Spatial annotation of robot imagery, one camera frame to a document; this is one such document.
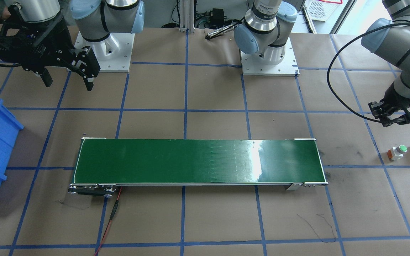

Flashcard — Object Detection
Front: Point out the red black power cable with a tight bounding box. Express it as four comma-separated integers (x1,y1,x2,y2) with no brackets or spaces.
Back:
94,186,123,256

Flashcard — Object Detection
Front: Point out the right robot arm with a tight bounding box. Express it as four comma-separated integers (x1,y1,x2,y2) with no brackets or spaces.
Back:
0,0,145,91

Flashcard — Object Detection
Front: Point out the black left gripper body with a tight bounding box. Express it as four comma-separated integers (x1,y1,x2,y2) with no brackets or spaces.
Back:
380,92,410,123

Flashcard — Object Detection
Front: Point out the green push button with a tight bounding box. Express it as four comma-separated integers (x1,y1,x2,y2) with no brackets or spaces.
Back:
387,145,408,161

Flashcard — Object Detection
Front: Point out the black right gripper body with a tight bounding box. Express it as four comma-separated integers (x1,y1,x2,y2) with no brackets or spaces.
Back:
0,14,100,78

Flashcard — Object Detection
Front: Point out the green conveyor belt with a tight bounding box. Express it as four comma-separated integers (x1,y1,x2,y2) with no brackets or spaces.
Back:
68,138,328,197

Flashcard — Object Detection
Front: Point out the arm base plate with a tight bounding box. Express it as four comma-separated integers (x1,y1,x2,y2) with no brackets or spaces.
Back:
240,38,300,76
75,32,135,73

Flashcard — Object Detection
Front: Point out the aluminium frame post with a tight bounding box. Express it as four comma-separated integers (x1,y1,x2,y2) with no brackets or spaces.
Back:
178,0,195,33

